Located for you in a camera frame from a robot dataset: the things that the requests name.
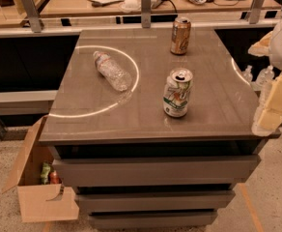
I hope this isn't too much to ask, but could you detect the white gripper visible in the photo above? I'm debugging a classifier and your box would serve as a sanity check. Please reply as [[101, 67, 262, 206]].
[[248, 18, 282, 136]]

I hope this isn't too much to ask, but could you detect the orange soda can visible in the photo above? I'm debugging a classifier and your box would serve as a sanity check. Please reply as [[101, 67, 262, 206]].
[[170, 17, 191, 55]]

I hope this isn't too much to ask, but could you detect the clear bottle on shelf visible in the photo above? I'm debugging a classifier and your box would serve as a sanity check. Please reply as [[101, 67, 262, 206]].
[[255, 66, 274, 88], [242, 65, 253, 83]]

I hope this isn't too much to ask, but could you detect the white green 7up can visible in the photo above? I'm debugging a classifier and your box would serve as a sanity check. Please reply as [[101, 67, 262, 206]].
[[163, 68, 193, 118]]

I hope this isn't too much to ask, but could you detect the clear plastic water bottle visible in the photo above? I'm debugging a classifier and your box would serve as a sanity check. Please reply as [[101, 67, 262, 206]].
[[93, 51, 132, 92]]

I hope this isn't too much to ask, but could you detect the red can in box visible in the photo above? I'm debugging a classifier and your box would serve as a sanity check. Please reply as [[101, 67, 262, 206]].
[[49, 171, 61, 184]]

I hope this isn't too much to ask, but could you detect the grey drawer cabinet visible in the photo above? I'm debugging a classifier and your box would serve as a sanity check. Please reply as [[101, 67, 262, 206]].
[[39, 28, 282, 230]]

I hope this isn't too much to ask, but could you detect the green snack bag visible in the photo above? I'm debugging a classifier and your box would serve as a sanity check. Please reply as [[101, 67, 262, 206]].
[[41, 162, 51, 185]]

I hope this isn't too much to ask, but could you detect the open cardboard box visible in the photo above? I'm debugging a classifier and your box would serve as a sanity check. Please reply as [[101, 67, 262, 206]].
[[3, 116, 79, 222]]

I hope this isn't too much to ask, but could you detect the metal bracket right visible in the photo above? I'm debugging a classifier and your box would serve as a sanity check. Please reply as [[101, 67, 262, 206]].
[[247, 0, 265, 24]]

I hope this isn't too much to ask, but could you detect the metal bracket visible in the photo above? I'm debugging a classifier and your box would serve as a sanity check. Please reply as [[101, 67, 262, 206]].
[[141, 0, 151, 28], [21, 0, 42, 33], [247, 0, 265, 24]]

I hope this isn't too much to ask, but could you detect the metal bracket middle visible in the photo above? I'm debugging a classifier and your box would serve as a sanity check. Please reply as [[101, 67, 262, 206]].
[[141, 0, 151, 28]]

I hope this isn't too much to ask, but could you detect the metal bracket left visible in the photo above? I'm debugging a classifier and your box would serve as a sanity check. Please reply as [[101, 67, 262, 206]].
[[21, 0, 42, 33]]

